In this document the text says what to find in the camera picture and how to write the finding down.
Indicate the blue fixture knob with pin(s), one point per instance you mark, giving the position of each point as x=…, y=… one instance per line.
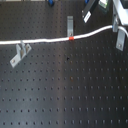
x=51, y=2

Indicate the grey metal cable clip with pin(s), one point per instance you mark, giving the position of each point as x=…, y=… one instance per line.
x=22, y=50
x=69, y=26

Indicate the black device with green label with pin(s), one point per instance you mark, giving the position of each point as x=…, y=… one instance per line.
x=104, y=5

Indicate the grey metal gripper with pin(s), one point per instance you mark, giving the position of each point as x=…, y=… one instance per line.
x=120, y=16

